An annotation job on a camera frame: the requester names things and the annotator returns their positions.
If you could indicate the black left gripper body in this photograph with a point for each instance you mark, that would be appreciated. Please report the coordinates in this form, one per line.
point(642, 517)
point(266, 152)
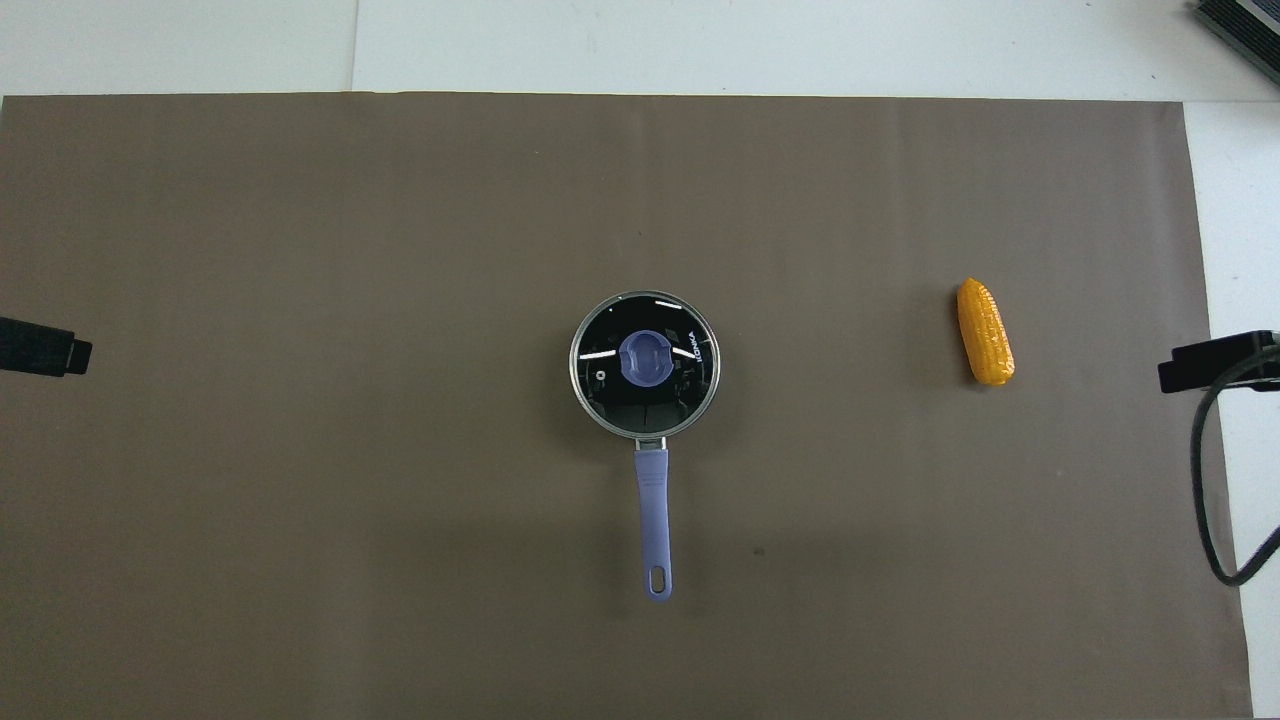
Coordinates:
point(35, 348)

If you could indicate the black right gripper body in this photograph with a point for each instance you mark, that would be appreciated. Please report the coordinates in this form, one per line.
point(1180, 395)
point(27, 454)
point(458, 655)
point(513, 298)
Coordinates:
point(1225, 365)

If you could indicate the yellow toy corn cob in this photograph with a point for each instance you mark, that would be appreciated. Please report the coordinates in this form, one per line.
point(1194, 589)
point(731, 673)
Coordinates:
point(985, 335)

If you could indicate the glass lid blue knob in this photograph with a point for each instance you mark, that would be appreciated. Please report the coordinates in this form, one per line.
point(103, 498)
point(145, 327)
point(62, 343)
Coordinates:
point(610, 400)

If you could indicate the brown table mat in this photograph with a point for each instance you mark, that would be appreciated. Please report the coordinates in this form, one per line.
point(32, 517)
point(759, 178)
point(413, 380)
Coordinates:
point(400, 250)

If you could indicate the dark ribbed device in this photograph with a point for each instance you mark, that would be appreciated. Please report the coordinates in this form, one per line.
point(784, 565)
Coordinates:
point(1250, 25)

